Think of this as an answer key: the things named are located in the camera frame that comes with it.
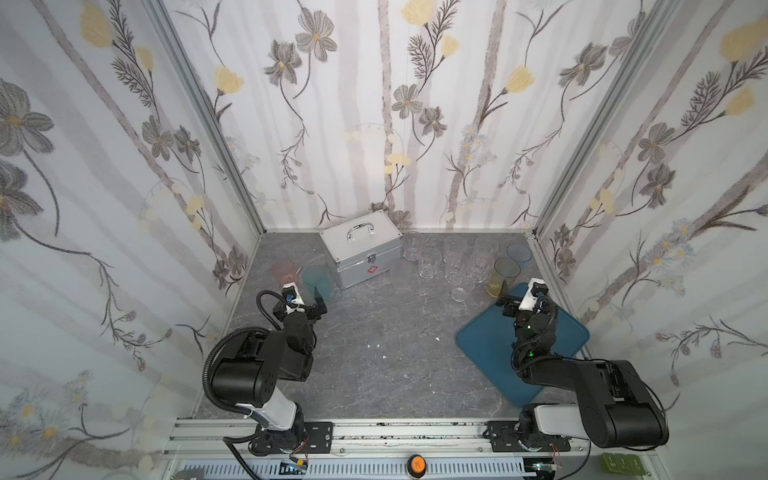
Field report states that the teal plastic cup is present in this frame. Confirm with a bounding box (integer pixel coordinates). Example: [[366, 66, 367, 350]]
[[302, 265, 333, 301]]

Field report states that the pink plastic cup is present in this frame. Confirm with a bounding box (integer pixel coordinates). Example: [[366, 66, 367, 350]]
[[271, 259, 299, 287]]

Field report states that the yellow plastic cup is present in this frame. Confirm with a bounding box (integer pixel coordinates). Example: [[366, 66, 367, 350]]
[[487, 257, 521, 298]]

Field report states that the teal plastic tray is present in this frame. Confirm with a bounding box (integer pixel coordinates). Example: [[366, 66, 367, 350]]
[[455, 284, 590, 407]]

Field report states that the blue plastic cup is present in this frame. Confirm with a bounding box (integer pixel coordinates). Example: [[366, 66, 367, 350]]
[[506, 243, 533, 269]]

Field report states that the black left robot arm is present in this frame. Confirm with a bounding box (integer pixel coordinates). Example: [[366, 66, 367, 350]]
[[202, 283, 334, 461]]

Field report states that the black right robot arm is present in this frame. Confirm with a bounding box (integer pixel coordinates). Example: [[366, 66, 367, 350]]
[[496, 294, 669, 451]]

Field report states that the silver first aid case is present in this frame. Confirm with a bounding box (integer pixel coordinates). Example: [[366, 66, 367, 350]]
[[319, 211, 403, 289]]

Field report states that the green circuit board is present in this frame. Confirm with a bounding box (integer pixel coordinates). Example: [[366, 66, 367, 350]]
[[600, 453, 650, 477]]

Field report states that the orange emergency button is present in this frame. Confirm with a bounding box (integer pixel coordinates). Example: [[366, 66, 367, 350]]
[[406, 454, 427, 479]]

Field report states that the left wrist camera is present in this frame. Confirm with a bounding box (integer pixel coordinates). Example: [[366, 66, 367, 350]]
[[281, 282, 305, 314]]

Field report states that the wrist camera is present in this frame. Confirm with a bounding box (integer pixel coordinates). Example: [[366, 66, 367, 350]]
[[281, 282, 305, 314], [519, 278, 549, 312]]

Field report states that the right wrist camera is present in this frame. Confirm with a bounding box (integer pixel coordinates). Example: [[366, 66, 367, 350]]
[[519, 278, 549, 312]]

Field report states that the white perforated cable duct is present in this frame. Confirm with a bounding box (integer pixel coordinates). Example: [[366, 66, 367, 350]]
[[172, 457, 536, 479]]

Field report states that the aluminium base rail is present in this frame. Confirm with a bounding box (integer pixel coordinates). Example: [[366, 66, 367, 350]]
[[159, 418, 670, 479]]

